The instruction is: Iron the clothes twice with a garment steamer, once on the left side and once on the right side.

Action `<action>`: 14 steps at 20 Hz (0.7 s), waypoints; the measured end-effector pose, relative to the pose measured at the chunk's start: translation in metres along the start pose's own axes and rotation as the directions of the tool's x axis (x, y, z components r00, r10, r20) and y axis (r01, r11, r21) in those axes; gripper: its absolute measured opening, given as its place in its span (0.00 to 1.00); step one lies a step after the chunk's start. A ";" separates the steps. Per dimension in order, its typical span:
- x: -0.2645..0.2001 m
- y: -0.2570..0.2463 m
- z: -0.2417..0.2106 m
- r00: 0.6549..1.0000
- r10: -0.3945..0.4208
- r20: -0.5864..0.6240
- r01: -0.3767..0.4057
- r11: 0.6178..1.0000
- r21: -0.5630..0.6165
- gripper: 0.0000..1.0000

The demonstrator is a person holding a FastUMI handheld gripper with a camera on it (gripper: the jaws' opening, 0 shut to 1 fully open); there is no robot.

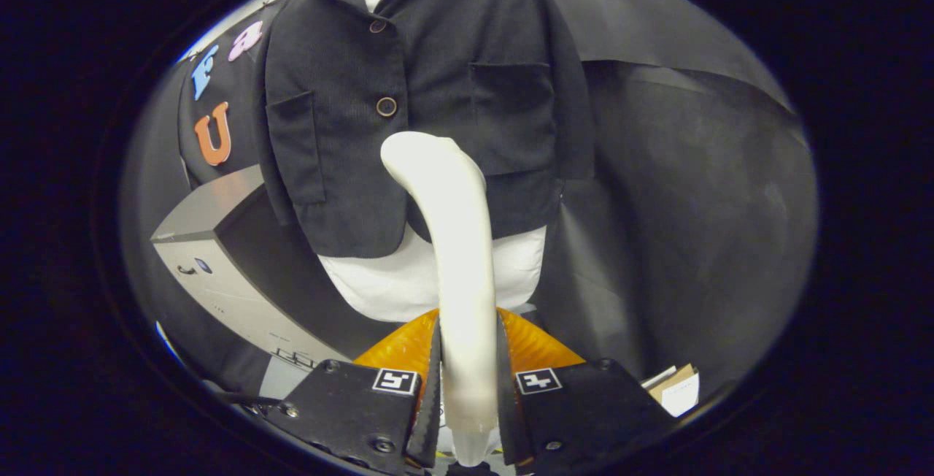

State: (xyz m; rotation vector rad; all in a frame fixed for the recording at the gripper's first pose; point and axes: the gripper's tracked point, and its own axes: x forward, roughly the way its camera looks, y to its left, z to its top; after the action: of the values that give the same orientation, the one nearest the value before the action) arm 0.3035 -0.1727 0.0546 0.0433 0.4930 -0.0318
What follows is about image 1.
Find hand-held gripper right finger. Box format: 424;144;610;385
496;308;676;474

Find white mannequin torso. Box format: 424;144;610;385
319;0;548;323

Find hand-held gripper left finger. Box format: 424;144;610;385
274;308;444;476

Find black jacket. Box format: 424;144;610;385
257;0;595;258

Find white garment steamer head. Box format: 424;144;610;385
380;131;501;437

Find black backdrop cloth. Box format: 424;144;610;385
120;0;818;404

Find brown cardboard sheets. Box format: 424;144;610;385
642;363;701;418

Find grey drawer cabinet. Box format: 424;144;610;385
151;164;395;404

